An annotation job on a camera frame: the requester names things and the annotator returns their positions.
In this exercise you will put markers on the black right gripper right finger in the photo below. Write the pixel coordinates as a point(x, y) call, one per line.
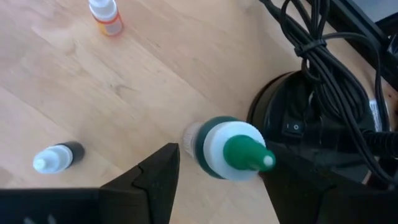
point(311, 202)

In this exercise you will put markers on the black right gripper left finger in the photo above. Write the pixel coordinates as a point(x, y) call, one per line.
point(149, 193)

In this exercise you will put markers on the large green food coloring bottle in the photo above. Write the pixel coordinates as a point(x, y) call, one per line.
point(230, 149)

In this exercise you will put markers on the small brown food coloring bottle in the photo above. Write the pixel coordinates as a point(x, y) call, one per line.
point(59, 157)

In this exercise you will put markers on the small orange food coloring bottle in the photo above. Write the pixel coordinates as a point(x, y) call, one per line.
point(107, 18)

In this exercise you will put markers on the black desk lamp white shade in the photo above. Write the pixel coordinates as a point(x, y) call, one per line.
point(280, 102)

